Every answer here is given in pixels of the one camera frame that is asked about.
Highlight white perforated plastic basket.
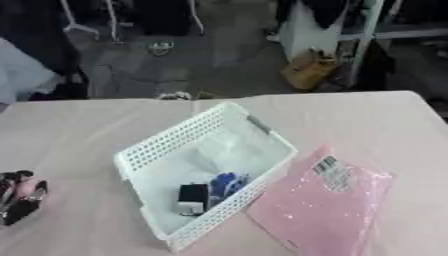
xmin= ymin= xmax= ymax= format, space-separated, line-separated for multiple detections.
xmin=112 ymin=101 xmax=300 ymax=253

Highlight pink bubble mailer bag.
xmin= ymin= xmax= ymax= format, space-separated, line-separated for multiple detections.
xmin=245 ymin=144 xmax=396 ymax=256

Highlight white chair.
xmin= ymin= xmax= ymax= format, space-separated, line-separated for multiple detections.
xmin=57 ymin=0 xmax=207 ymax=44

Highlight clear bag with blue item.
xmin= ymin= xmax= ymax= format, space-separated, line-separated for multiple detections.
xmin=190 ymin=136 xmax=277 ymax=208

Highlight person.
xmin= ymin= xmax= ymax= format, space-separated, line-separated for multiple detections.
xmin=0 ymin=0 xmax=91 ymax=105

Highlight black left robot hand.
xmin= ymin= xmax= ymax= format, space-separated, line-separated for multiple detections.
xmin=0 ymin=170 xmax=51 ymax=227

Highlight white shelf frame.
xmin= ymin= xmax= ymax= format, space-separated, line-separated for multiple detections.
xmin=337 ymin=0 xmax=448 ymax=88

